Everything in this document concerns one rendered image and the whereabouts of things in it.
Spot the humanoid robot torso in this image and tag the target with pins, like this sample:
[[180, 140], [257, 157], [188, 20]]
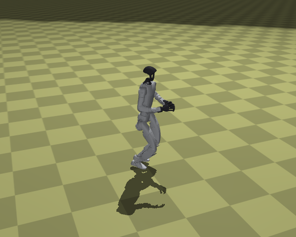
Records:
[[148, 100]]

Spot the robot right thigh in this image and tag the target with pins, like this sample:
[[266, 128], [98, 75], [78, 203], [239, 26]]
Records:
[[147, 133]]

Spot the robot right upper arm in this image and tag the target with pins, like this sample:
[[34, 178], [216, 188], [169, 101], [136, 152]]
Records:
[[142, 92]]

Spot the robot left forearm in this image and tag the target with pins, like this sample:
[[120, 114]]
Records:
[[159, 99]]

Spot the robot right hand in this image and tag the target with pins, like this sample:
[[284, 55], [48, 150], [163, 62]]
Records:
[[166, 107]]

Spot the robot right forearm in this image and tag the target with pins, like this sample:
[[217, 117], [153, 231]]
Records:
[[149, 109]]

